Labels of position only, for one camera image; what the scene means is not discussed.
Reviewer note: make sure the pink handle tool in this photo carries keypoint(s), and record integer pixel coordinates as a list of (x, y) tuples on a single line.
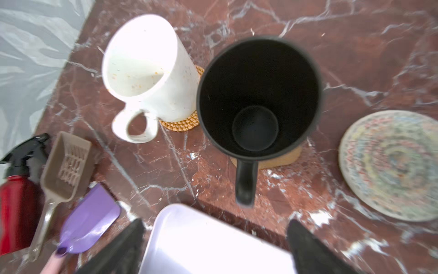
[(54, 264)]

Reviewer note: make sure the red black pliers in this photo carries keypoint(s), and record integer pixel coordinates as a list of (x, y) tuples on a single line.
[(19, 195)]

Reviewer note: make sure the beige slotted plastic basket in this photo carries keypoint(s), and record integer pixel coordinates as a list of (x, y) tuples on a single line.
[(65, 177)]

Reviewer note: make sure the round woven rattan coaster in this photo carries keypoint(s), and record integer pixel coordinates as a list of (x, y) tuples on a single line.
[(184, 123)]

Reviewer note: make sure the multicolour woven round coaster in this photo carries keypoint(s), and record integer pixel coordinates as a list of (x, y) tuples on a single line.
[(389, 159)]

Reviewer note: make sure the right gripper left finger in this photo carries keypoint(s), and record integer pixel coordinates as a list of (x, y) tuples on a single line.
[(121, 255)]

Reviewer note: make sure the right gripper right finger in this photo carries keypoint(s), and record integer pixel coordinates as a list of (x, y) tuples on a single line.
[(310, 255)]

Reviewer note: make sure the purple object on table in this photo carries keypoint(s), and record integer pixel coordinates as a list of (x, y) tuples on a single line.
[(88, 222)]

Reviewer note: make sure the black mug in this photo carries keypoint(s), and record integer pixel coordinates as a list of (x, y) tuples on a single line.
[(259, 99)]

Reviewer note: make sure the lavender plastic tray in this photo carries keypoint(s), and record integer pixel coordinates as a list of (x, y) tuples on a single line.
[(187, 241)]

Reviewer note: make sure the cork paw shaped coaster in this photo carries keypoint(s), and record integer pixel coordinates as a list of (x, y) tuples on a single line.
[(283, 160)]

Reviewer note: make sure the white speckled mug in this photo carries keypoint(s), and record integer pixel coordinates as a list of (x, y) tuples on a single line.
[(147, 67)]

